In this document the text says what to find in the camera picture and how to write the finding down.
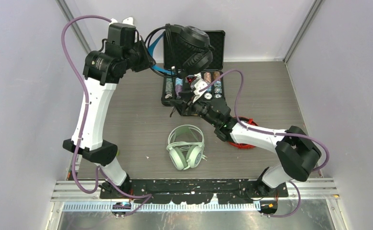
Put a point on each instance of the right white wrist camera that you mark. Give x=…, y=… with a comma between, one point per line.
x=198, y=87

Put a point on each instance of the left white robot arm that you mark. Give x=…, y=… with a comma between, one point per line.
x=101, y=75

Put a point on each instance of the red headphones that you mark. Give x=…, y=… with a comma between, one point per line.
x=243, y=146

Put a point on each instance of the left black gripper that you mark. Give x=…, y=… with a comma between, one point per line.
x=148, y=61

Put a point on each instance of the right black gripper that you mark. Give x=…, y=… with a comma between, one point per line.
x=182, y=105

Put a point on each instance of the mint green headphones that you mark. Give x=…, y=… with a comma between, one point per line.
x=185, y=155

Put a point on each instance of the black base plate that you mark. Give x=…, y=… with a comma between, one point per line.
x=199, y=191

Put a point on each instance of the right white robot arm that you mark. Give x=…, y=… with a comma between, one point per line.
x=296, y=152

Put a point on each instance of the blue black headphones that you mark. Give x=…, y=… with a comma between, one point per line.
x=189, y=46

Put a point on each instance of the black poker chip case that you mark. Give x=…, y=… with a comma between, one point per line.
x=175, y=89

